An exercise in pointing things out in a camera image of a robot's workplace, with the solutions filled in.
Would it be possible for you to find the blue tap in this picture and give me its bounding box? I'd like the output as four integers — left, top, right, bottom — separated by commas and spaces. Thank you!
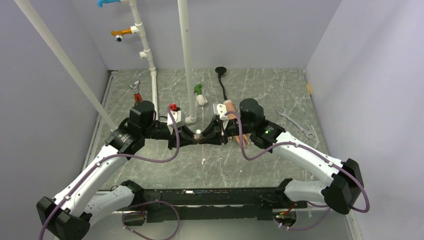
97, 0, 121, 8

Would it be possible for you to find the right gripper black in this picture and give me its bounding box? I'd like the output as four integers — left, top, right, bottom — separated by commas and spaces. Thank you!
198, 118, 254, 146

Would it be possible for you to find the black flexible hand stand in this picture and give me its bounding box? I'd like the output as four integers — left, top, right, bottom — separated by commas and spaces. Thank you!
215, 66, 228, 101

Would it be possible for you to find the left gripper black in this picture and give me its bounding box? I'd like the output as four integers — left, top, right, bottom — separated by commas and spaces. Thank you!
142, 121, 198, 150

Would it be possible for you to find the glitter nail polish bottle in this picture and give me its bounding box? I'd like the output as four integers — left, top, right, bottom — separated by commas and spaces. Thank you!
193, 129, 203, 142

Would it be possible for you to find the red handled adjustable wrench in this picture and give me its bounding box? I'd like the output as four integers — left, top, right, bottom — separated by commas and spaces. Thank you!
129, 80, 143, 103

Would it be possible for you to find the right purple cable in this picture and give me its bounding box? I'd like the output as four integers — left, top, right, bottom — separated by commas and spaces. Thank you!
225, 111, 371, 214

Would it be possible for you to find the orange tap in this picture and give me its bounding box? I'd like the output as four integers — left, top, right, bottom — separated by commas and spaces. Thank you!
110, 28, 133, 43

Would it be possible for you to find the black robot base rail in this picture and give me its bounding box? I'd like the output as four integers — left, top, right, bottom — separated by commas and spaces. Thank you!
123, 181, 307, 223

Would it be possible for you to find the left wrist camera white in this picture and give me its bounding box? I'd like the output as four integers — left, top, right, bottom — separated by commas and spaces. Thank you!
167, 103, 186, 131

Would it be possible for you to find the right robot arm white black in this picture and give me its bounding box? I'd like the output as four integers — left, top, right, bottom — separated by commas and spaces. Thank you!
193, 98, 370, 215

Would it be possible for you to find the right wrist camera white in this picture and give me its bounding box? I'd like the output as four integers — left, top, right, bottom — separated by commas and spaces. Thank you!
212, 103, 228, 122

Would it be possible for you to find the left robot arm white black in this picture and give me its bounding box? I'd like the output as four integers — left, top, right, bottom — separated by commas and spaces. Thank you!
36, 100, 186, 240

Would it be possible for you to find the white diagonal pole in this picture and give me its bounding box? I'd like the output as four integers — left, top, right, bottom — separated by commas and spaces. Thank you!
15, 0, 118, 131

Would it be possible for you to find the silver open-end wrench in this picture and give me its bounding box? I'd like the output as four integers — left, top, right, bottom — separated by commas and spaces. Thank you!
276, 108, 315, 139

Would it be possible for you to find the white PVC pipe frame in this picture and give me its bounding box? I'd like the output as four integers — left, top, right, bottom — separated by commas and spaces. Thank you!
120, 0, 198, 124

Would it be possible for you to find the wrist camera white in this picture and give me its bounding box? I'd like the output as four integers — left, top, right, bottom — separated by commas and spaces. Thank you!
167, 103, 186, 131
212, 103, 228, 122

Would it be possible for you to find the mannequin practice hand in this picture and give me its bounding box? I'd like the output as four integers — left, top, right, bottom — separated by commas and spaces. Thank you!
222, 99, 252, 149

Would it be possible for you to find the green valve white fitting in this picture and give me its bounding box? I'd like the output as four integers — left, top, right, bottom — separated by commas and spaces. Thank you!
193, 83, 208, 107

